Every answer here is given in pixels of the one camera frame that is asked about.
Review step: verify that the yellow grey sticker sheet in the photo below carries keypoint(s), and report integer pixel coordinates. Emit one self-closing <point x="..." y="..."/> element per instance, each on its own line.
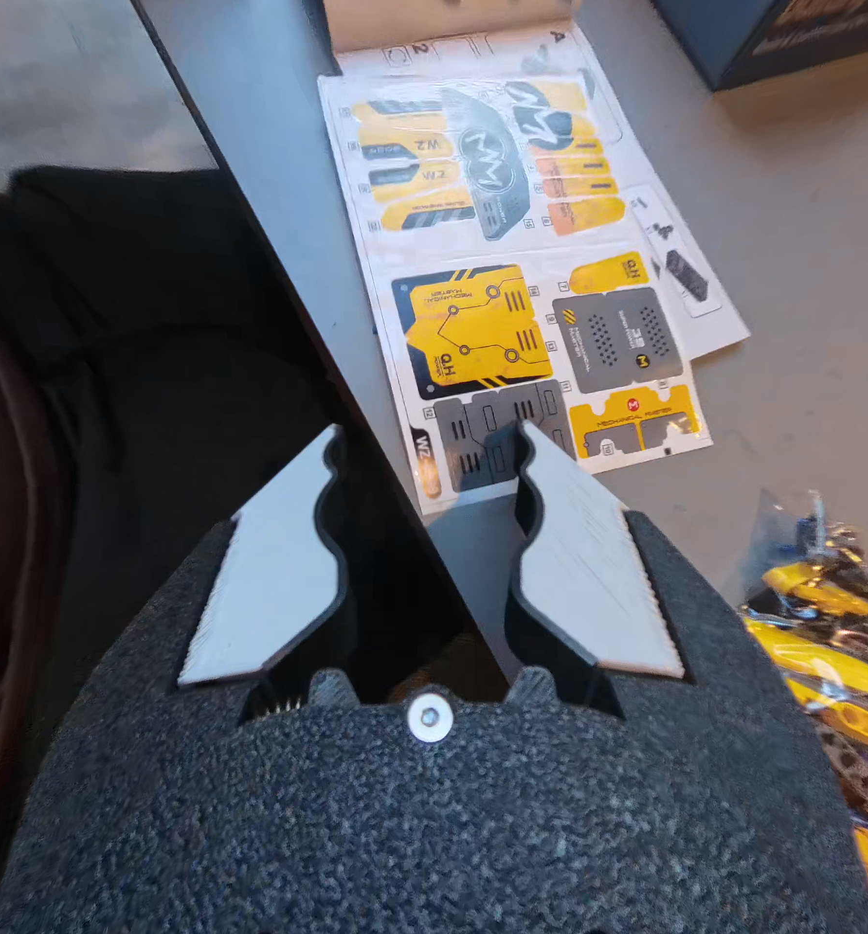
<point x="478" y="328"/>

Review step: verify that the black cloth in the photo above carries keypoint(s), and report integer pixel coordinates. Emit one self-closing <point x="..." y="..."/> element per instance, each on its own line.
<point x="149" y="365"/>

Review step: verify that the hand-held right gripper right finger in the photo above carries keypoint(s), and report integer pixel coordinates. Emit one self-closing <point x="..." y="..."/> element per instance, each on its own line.
<point x="594" y="584"/>

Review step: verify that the white instruction booklet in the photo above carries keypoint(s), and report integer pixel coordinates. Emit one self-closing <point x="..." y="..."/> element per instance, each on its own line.
<point x="726" y="332"/>

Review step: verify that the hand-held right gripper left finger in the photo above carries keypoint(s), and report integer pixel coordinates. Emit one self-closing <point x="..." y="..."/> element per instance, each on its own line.
<point x="273" y="584"/>

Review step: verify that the blue cardboard kit box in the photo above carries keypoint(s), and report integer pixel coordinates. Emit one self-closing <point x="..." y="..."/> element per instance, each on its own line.
<point x="711" y="36"/>

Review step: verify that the small clear bag of parts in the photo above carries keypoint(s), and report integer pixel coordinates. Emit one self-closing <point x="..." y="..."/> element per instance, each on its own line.
<point x="828" y="657"/>

